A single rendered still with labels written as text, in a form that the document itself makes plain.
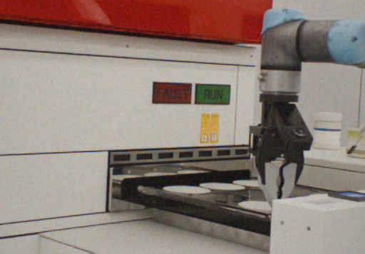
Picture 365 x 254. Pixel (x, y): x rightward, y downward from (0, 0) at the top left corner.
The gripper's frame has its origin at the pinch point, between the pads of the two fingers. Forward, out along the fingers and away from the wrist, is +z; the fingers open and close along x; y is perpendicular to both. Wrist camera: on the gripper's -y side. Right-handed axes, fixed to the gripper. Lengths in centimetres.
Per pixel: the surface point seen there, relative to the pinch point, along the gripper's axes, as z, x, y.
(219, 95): -18.5, -2.8, 43.5
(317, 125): -11, -34, 54
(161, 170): -1.5, 13.2, 34.3
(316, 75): -27, -145, 283
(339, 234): -1.0, 3.3, -29.5
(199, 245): 9.3, 11.7, 8.7
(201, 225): 7.6, 8.5, 18.1
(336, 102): -11, -164, 293
